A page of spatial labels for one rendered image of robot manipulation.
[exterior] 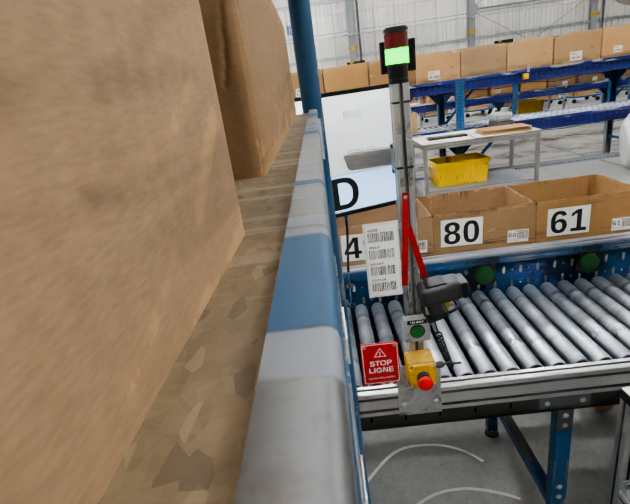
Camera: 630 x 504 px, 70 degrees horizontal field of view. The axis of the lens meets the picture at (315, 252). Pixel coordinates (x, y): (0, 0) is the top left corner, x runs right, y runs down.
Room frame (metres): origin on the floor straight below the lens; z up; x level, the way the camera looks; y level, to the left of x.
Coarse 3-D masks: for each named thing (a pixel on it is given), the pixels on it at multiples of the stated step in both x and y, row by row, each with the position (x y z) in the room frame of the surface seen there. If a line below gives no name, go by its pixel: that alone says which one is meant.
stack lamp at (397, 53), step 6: (384, 36) 1.03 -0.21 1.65; (390, 36) 1.02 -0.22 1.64; (396, 36) 1.01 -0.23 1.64; (402, 36) 1.01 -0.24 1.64; (384, 42) 1.04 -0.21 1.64; (390, 42) 1.02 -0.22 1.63; (396, 42) 1.01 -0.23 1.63; (402, 42) 1.01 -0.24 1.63; (390, 48) 1.02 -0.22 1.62; (396, 48) 1.01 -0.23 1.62; (402, 48) 1.01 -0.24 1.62; (390, 54) 1.02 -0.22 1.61; (396, 54) 1.01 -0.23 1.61; (402, 54) 1.01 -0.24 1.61; (408, 54) 1.03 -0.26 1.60; (390, 60) 1.02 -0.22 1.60; (396, 60) 1.01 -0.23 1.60; (402, 60) 1.01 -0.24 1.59; (408, 60) 1.02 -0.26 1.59
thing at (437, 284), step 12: (444, 276) 1.00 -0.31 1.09; (456, 276) 0.99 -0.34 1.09; (420, 288) 0.98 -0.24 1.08; (432, 288) 0.96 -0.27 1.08; (444, 288) 0.95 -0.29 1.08; (456, 288) 0.95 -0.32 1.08; (468, 288) 0.95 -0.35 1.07; (420, 300) 0.97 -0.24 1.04; (432, 300) 0.95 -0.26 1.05; (444, 300) 0.95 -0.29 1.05; (432, 312) 0.97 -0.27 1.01; (444, 312) 0.97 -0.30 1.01
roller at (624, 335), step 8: (560, 288) 1.49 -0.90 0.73; (568, 288) 1.45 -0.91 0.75; (576, 288) 1.44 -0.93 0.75; (568, 296) 1.43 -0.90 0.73; (576, 296) 1.39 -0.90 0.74; (584, 296) 1.37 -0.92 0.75; (576, 304) 1.37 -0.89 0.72; (584, 304) 1.34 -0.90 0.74; (592, 304) 1.32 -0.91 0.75; (592, 312) 1.29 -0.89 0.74; (600, 312) 1.26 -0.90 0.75; (600, 320) 1.24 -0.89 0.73; (608, 320) 1.21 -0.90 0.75; (616, 320) 1.20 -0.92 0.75; (608, 328) 1.19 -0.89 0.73; (616, 328) 1.17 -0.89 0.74; (624, 328) 1.15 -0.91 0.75; (616, 336) 1.15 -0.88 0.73; (624, 336) 1.13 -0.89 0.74; (624, 344) 1.11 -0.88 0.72
